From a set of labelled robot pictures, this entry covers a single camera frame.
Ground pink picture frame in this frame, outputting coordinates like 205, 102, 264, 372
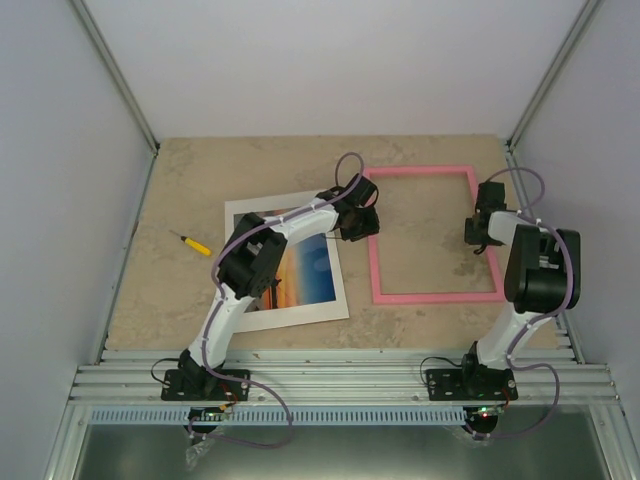
364, 165, 504, 305

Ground sunset photo print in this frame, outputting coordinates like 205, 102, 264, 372
247, 234, 336, 312

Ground white photo mat board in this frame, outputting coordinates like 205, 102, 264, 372
225, 190, 349, 333

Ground yellow handled screwdriver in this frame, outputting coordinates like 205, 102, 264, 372
170, 230, 212, 257

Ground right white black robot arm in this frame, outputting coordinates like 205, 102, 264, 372
458, 181, 582, 399

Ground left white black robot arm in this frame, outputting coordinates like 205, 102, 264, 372
163, 173, 380, 400

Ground clear plastic bag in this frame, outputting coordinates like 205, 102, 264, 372
185, 438, 213, 472

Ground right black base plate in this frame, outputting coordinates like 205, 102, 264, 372
425, 368, 519, 401

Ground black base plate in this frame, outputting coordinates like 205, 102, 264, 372
160, 369, 251, 402
425, 368, 519, 401

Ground aluminium rail platform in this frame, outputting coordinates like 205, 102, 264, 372
67, 318, 620, 406

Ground aluminium corner post right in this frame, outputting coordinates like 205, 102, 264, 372
504, 0, 604, 155

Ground aluminium corner post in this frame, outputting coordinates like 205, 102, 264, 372
504, 0, 604, 155
68, 0, 160, 156

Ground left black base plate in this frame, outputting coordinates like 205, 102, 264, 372
160, 369, 251, 402

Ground light blue cable duct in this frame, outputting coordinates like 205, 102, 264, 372
88, 406, 501, 427

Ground aluminium corner post left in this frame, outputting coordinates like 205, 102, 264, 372
68, 0, 160, 156

